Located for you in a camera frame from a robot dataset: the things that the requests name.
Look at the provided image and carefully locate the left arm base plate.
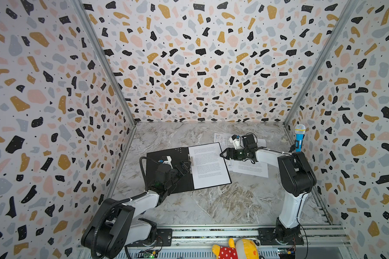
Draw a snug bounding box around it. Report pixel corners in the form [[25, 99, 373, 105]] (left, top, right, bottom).
[[128, 228, 173, 248]]

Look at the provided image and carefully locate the aluminium mounting rail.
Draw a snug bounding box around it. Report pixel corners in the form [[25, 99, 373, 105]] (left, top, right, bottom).
[[117, 224, 357, 259]]

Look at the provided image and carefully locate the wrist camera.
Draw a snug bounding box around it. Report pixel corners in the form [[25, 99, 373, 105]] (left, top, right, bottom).
[[230, 134, 242, 150], [158, 156, 172, 167]]

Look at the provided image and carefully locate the text paper sheet front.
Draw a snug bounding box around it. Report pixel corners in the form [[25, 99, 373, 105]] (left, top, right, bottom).
[[188, 142, 232, 190]]

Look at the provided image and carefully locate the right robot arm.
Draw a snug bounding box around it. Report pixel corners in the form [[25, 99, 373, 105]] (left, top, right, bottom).
[[220, 129, 316, 245]]

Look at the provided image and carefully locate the black corrugated cable conduit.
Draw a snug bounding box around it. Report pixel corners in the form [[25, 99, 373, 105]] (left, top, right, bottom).
[[90, 156, 156, 259]]

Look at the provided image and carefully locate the orange black binder folder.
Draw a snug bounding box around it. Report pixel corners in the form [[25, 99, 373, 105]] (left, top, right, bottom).
[[145, 142, 232, 194]]

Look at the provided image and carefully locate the yellow red plush toy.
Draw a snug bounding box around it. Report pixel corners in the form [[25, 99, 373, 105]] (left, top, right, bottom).
[[212, 238, 259, 259]]

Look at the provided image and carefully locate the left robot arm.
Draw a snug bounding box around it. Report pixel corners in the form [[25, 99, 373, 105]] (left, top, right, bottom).
[[81, 156, 191, 259]]

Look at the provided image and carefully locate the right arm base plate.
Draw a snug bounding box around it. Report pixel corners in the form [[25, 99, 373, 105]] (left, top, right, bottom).
[[258, 227, 305, 246]]

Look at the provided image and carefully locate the text paper sheet back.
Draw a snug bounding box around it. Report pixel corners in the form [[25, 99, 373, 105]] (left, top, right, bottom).
[[226, 137, 269, 179]]

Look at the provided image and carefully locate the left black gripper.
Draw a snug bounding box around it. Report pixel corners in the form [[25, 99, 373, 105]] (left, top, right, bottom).
[[163, 161, 189, 191]]

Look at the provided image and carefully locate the blue toy microphone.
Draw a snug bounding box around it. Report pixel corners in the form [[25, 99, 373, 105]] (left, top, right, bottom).
[[295, 124, 306, 152]]

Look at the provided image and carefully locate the paper sheet with diagram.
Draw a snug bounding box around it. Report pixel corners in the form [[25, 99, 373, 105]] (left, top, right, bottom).
[[214, 133, 234, 151]]

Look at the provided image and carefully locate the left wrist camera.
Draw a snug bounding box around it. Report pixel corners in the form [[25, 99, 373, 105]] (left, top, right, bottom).
[[158, 156, 172, 167]]

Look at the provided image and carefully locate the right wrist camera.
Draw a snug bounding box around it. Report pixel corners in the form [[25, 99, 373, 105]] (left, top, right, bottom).
[[230, 134, 242, 150]]

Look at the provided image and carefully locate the text paper sheet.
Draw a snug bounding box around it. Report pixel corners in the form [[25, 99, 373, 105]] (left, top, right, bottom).
[[226, 137, 269, 179], [188, 142, 232, 190]]

